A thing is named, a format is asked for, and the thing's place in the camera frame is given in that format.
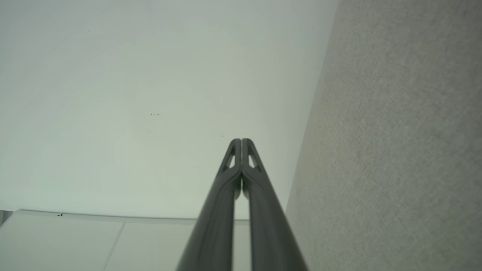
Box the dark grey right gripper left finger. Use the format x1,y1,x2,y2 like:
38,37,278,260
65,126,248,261
175,139,241,271

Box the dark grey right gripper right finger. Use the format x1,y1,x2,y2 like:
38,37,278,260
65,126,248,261
241,139,309,271

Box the grey fabric sofa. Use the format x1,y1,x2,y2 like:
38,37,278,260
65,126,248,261
285,0,482,271

